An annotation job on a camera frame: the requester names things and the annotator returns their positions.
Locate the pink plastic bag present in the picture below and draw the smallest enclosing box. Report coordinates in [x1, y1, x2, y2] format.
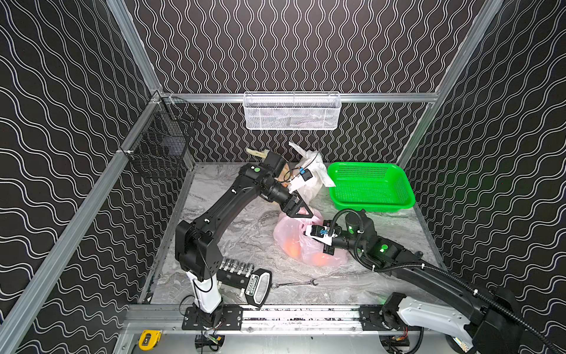
[274, 208, 347, 267]

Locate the white plastic bag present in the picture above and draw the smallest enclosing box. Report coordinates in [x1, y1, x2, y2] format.
[289, 142, 335, 204]

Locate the yellow plastic bag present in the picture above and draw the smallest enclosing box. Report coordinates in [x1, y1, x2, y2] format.
[246, 147, 292, 183]

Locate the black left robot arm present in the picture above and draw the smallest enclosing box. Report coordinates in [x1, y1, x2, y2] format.
[175, 152, 313, 328]

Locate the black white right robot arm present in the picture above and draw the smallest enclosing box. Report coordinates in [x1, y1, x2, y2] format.
[306, 209, 561, 353]

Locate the green plastic basket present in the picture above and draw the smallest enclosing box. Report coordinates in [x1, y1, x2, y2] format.
[327, 162, 416, 213]

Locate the steel combination wrench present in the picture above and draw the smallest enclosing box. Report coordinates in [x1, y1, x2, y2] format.
[271, 279, 318, 290]

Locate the socket set holder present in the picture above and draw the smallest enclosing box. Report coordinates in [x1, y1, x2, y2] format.
[217, 258, 273, 308]

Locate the yellow tape measure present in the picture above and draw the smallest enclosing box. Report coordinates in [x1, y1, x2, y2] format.
[138, 330, 162, 351]

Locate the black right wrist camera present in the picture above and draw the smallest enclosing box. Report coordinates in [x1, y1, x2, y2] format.
[304, 224, 333, 246]

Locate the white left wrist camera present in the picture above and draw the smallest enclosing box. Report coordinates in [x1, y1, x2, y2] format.
[287, 168, 313, 193]

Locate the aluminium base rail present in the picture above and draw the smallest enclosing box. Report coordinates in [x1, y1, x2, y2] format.
[112, 303, 487, 354]

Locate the black wire basket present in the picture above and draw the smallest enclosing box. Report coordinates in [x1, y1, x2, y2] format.
[125, 91, 203, 180]

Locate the aluminium corner post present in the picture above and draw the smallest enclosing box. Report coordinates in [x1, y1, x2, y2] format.
[396, 0, 503, 169]

